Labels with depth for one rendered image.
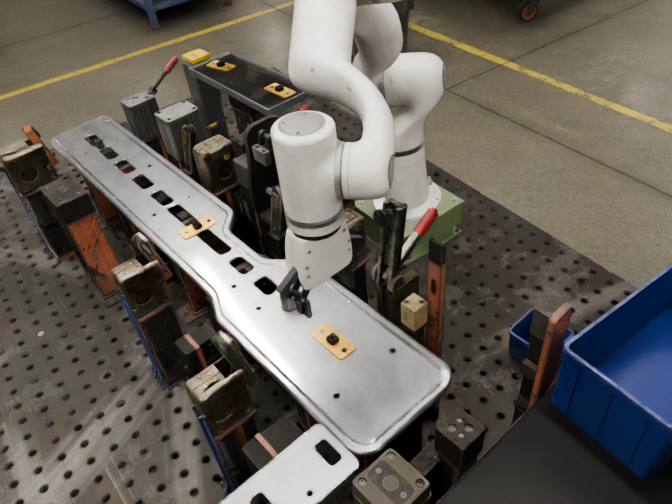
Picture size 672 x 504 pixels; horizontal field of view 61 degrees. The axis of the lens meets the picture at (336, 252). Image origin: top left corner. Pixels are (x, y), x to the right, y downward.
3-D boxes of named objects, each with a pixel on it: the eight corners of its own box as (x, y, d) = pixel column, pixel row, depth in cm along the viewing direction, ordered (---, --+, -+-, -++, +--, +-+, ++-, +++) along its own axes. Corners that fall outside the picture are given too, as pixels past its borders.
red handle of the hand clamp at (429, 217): (374, 272, 105) (424, 201, 105) (379, 276, 106) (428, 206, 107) (390, 284, 102) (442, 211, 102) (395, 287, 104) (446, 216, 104)
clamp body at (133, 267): (148, 372, 139) (95, 269, 116) (191, 343, 144) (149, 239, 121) (166, 395, 133) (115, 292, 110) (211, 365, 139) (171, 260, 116)
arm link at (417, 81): (382, 131, 156) (370, 47, 140) (451, 129, 151) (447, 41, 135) (374, 157, 148) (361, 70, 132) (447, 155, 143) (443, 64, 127)
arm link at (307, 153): (352, 188, 84) (291, 186, 86) (345, 106, 75) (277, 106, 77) (343, 225, 78) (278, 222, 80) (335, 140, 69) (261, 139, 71)
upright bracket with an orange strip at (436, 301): (423, 413, 124) (428, 238, 90) (427, 409, 124) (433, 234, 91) (434, 422, 122) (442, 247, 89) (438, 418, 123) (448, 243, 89)
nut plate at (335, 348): (310, 334, 104) (309, 330, 103) (325, 323, 106) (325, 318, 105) (340, 361, 99) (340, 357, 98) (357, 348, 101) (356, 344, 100)
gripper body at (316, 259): (325, 190, 88) (331, 245, 95) (271, 221, 83) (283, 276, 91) (358, 211, 83) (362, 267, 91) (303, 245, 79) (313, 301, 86)
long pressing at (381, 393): (38, 144, 168) (36, 140, 167) (109, 115, 178) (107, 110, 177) (363, 467, 85) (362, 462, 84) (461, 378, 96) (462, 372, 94)
